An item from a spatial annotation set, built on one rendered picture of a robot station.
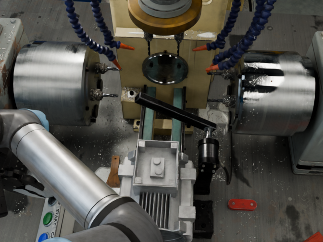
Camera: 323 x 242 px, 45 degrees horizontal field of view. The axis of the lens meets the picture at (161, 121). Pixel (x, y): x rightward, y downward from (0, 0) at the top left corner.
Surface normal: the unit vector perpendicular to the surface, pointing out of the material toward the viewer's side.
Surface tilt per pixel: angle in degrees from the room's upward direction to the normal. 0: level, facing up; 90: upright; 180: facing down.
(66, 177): 16
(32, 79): 36
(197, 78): 90
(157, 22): 0
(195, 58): 90
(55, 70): 21
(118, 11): 90
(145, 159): 0
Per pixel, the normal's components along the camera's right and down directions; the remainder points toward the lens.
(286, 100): -0.04, 0.18
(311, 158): -0.06, 0.83
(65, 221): 0.79, -0.29
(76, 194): -0.40, -0.41
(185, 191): 0.00, -0.55
